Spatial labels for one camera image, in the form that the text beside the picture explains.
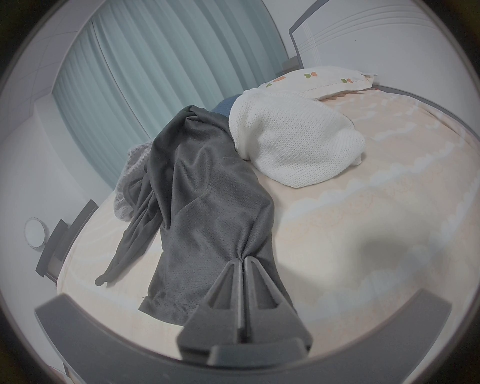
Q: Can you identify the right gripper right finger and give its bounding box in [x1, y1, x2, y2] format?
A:
[244, 257, 314, 353]

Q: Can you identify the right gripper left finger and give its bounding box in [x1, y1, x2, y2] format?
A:
[177, 258, 244, 358]

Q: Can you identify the black T-shirt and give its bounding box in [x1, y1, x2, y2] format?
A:
[95, 105, 301, 327]

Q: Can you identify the bed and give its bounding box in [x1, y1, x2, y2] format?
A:
[56, 0, 480, 364]

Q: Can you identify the grey garment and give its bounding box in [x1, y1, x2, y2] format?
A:
[113, 143, 155, 222]

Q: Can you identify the black chest of drawers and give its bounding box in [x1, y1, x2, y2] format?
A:
[35, 199, 100, 279]

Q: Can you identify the white knit garment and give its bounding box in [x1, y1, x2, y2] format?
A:
[228, 89, 367, 189]

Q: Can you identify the white trash bin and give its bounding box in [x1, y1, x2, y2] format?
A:
[24, 218, 48, 249]

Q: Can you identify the dark blue garment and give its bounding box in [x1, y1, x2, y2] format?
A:
[210, 95, 241, 118]

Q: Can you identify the white printed pillow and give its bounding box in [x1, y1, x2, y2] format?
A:
[257, 65, 377, 102]

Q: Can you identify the blue-green curtain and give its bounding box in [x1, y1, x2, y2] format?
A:
[91, 0, 292, 145]
[52, 37, 151, 190]

